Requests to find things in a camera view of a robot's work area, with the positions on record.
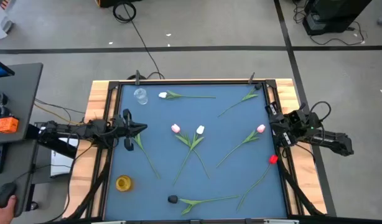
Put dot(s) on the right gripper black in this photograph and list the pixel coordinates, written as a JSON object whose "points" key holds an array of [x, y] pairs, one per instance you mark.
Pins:
{"points": [[282, 124]]}

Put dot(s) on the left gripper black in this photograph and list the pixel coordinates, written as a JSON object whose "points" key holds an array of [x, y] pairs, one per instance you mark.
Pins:
{"points": [[121, 126]]}

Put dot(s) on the red artificial tulip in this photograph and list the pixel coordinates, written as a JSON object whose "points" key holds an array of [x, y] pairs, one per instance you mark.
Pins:
{"points": [[273, 159], [138, 141]]}

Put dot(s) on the pink artificial tulip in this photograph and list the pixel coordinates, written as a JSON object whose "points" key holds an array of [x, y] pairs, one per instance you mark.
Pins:
{"points": [[261, 128], [175, 128]]}

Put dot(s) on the black artificial tulip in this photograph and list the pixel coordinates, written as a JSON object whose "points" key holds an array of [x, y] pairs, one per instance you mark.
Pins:
{"points": [[172, 199], [249, 97]]}

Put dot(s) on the white artificial tulip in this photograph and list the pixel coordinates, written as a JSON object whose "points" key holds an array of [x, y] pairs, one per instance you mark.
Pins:
{"points": [[162, 95], [200, 129]]}

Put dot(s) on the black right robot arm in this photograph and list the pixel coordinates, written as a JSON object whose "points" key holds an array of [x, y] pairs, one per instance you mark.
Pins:
{"points": [[334, 140]]}

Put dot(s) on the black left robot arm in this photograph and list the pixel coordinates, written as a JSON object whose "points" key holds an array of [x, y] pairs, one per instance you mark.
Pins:
{"points": [[63, 128]]}

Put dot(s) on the clear glass vase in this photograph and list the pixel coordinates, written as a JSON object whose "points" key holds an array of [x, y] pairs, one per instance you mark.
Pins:
{"points": [[141, 96]]}

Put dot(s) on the yellow glass vase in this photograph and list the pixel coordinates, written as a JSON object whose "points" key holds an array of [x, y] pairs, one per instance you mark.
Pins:
{"points": [[124, 183]]}

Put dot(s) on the blue table mat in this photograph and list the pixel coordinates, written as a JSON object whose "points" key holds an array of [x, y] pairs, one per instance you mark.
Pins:
{"points": [[166, 149]]}

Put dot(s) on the black support beam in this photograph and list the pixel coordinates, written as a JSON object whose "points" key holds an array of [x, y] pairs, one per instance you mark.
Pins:
{"points": [[58, 149]]}

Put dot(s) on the grey desk top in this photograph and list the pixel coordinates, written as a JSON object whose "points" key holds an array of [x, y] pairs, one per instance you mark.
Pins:
{"points": [[23, 93]]}

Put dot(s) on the black floor machine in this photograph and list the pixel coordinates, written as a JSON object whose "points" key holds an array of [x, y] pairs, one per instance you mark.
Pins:
{"points": [[334, 12]]}

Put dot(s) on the grey keyboard shelf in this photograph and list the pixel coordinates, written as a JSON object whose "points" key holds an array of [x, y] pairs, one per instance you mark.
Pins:
{"points": [[16, 161]]}

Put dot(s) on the black desk caster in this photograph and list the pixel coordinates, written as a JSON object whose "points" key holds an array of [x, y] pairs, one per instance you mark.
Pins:
{"points": [[34, 205]]}

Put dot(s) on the orange box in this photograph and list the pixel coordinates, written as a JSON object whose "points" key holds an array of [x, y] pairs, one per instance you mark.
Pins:
{"points": [[7, 125]]}

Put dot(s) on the black headphones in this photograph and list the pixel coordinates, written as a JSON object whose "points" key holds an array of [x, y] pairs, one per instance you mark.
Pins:
{"points": [[1, 112]]}

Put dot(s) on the black computer mouse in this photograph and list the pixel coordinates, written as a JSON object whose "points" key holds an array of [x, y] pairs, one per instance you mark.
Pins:
{"points": [[5, 191]]}

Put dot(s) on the person's hand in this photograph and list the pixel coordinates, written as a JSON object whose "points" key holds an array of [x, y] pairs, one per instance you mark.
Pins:
{"points": [[2, 213]]}

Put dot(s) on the black upright post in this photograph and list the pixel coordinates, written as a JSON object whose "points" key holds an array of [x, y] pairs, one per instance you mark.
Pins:
{"points": [[251, 77], [137, 77]]}

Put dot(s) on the white frame bracket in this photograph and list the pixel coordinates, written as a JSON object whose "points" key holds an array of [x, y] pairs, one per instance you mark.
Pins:
{"points": [[281, 221], [108, 222]]}

